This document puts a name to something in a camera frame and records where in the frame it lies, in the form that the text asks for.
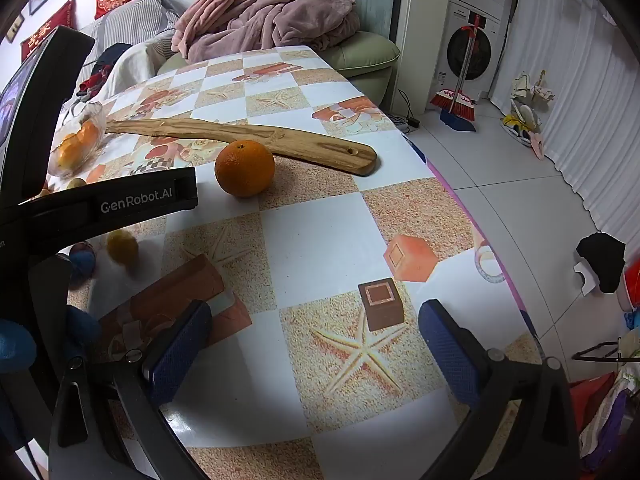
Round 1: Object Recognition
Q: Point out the colourful clothes pile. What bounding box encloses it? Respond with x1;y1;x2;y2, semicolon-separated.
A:
569;310;640;468

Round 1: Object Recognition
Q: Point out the white cushion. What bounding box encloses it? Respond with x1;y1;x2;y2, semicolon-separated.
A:
102;42;173;98

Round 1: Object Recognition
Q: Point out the large orange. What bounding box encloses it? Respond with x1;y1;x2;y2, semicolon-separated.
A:
215;139;276;199

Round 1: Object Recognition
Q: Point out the black cloth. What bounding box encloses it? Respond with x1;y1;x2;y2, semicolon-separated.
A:
576;232;627;295

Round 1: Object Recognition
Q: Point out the dark clothes pile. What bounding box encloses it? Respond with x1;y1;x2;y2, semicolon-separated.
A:
75;42;132;102

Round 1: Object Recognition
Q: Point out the glass bowl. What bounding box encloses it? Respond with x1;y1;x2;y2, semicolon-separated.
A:
47;101;106;180

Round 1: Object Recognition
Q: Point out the pile of slippers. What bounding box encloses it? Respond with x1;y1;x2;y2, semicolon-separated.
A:
501;70;557;149

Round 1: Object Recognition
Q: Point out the pink blanket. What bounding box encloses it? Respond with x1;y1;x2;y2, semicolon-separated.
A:
172;0;362;62

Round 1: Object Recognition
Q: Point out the blue dustpan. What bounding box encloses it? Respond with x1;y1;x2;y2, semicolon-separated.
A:
439;109;477;134

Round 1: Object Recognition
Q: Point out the red cherry tomato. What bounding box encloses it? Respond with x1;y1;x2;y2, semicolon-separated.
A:
70;241;97;287

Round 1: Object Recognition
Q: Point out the yellow cherry tomato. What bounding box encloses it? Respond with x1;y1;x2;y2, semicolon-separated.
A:
107;230;140;267

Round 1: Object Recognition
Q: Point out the power strip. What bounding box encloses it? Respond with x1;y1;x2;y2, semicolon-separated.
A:
385;89;422;134

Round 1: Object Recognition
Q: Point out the grey striped cloth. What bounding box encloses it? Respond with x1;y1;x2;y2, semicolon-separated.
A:
79;0;182;63

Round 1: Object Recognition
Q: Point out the red bucket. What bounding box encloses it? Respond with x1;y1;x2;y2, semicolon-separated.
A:
616;264;640;312

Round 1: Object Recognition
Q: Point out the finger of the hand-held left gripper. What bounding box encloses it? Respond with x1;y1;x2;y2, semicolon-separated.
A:
30;255;101;376
0;317;38;375

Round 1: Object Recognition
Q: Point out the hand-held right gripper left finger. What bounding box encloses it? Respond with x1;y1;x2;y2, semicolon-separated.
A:
47;300;213;480

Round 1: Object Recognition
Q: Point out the green sofa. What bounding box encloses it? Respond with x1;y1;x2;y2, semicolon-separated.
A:
159;0;402;107

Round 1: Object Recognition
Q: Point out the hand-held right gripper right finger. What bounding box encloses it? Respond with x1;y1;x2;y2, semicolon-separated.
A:
419;299;583;480

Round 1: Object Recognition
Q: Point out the white washing machine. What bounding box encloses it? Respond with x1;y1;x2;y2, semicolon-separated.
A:
436;0;517;105

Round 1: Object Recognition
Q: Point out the white curtain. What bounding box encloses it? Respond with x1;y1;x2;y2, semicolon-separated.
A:
489;0;640;283

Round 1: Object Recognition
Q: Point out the long wooden board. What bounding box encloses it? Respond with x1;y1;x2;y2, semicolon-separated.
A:
104;118;379;177

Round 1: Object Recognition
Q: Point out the black metal rack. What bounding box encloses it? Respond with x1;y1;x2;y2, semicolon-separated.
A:
571;339;640;364

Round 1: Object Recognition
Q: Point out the small orange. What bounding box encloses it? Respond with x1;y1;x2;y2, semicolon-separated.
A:
56;142;83;171
67;120;100;153

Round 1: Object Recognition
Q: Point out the red broom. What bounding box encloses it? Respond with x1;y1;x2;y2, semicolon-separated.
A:
430;15;482;122

